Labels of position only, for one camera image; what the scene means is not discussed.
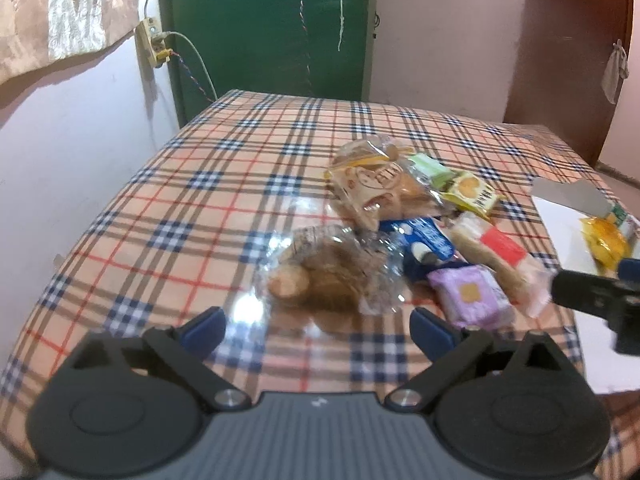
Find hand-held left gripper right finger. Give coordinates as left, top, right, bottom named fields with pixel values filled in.
left=386, top=307, right=576, bottom=411

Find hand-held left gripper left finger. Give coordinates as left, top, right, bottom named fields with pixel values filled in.
left=65, top=306, right=252, bottom=412

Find orange snack packet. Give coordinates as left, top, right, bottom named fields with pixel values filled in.
left=580, top=215, right=632, bottom=279

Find green and white snack packet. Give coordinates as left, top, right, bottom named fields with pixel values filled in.
left=607, top=202, right=640, bottom=242

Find purple snack packet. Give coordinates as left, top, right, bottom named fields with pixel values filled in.
left=427, top=265, right=514, bottom=332

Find white cardboard box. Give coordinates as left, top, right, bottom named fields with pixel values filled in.
left=530, top=180, right=640, bottom=396

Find blue snack packet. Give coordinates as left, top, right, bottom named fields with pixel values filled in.
left=377, top=216, right=467, bottom=282

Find red and white cracker packet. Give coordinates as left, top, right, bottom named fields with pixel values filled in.
left=450, top=210, right=559, bottom=319

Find clear bag of round cookies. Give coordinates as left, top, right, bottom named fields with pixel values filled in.
left=252, top=222, right=409, bottom=319

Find yellow snack packet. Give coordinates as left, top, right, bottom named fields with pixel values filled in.
left=442, top=170, right=504, bottom=219

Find red print bread bag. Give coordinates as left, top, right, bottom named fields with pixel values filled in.
left=327, top=157, right=444, bottom=232

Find plaid tablecloth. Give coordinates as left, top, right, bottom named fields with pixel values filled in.
left=0, top=89, right=640, bottom=480

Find light green snack packet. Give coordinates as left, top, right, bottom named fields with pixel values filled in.
left=407, top=152, right=459, bottom=192

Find grey rag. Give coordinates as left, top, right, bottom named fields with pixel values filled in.
left=601, top=40, right=630, bottom=106

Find brown wooden door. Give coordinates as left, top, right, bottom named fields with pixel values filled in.
left=504, top=0, right=636, bottom=169

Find green cabinet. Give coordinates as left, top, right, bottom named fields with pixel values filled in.
left=157, top=0, right=379, bottom=129

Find beige curtain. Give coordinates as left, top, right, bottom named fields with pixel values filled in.
left=0, top=0, right=139, bottom=86

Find red and blue twisted cord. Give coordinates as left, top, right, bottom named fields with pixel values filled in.
left=170, top=52, right=214, bottom=104

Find wall power strip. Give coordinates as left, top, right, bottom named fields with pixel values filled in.
left=136, top=17, right=174, bottom=69

